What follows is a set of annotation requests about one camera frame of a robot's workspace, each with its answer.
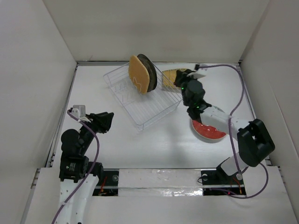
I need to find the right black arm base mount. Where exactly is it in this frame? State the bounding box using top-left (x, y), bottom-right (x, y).
top-left (197, 170), bottom-right (246, 196)

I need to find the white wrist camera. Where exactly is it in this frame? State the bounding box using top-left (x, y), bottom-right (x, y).
top-left (187, 64), bottom-right (207, 79)
top-left (71, 105), bottom-right (86, 119)

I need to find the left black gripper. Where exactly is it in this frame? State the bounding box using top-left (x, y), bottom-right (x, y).
top-left (79, 111), bottom-right (113, 154)

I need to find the grey rimmed cream plate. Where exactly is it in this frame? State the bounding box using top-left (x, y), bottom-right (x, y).
top-left (136, 54), bottom-right (158, 91)

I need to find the yellow woven green-rimmed tray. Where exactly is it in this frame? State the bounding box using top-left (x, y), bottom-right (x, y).
top-left (162, 68), bottom-right (187, 89)

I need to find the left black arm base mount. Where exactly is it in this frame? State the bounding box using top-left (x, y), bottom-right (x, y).
top-left (93, 169), bottom-right (119, 196)

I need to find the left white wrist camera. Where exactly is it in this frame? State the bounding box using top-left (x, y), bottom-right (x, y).
top-left (71, 105), bottom-right (86, 119)

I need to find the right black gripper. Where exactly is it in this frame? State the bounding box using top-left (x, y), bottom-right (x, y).
top-left (174, 70), bottom-right (199, 106)

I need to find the orange woven square tray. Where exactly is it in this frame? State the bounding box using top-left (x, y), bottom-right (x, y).
top-left (128, 55), bottom-right (150, 94)

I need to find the red teal floral plate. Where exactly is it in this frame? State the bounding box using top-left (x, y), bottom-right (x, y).
top-left (190, 119), bottom-right (227, 143)

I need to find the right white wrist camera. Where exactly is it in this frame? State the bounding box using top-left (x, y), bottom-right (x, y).
top-left (187, 64), bottom-right (207, 79)

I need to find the white wire dish rack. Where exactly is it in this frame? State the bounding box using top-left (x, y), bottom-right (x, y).
top-left (103, 63), bottom-right (182, 131)

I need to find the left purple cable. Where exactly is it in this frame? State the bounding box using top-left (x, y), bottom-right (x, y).
top-left (50, 109), bottom-right (101, 224)

